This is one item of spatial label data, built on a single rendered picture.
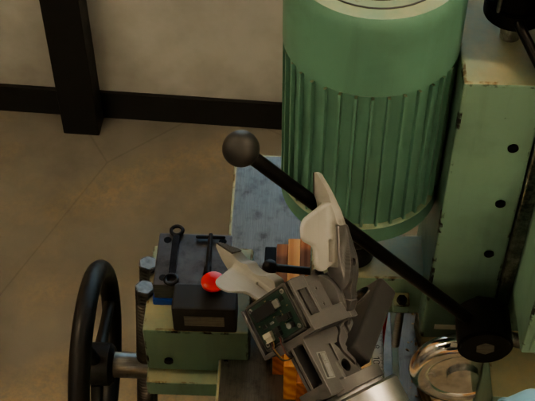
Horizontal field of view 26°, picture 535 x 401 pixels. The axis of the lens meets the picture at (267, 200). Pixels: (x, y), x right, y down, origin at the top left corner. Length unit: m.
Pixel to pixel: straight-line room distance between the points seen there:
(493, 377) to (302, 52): 0.44
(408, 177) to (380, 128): 0.08
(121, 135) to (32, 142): 0.23
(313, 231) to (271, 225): 0.57
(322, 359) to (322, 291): 0.07
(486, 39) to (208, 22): 1.74
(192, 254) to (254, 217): 0.19
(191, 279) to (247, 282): 0.31
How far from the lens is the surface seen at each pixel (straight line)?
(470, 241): 1.29
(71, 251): 2.82
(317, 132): 1.16
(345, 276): 1.11
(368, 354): 1.12
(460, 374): 1.37
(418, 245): 1.43
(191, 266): 1.49
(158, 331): 1.48
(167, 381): 1.54
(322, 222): 1.10
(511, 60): 1.15
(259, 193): 1.70
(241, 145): 1.06
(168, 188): 2.93
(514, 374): 1.32
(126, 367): 1.62
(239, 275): 1.17
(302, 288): 1.08
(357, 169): 1.17
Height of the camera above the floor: 2.17
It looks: 49 degrees down
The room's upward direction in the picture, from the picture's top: straight up
